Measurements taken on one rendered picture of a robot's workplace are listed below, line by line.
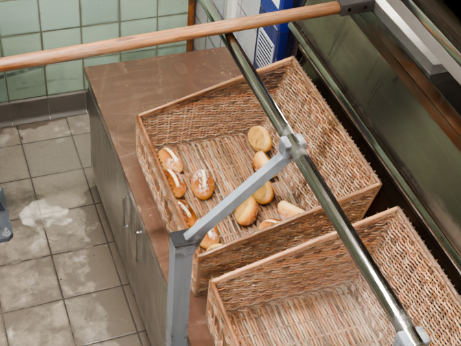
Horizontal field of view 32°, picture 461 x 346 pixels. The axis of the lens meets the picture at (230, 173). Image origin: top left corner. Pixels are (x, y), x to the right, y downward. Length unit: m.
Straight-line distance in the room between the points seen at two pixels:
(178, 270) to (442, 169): 0.62
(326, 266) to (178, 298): 0.41
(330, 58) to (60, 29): 1.36
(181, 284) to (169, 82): 1.06
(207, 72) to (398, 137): 0.96
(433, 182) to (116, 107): 1.12
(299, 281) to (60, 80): 1.66
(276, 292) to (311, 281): 0.09
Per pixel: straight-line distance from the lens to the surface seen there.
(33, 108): 3.42
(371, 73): 2.06
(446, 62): 1.49
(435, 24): 1.52
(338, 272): 2.07
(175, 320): 1.87
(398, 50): 1.92
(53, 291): 2.82
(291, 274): 1.99
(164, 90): 2.65
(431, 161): 1.87
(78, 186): 3.15
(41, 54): 1.75
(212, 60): 2.79
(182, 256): 1.70
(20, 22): 3.20
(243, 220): 2.17
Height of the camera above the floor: 2.21
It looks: 43 degrees down
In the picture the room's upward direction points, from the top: 6 degrees clockwise
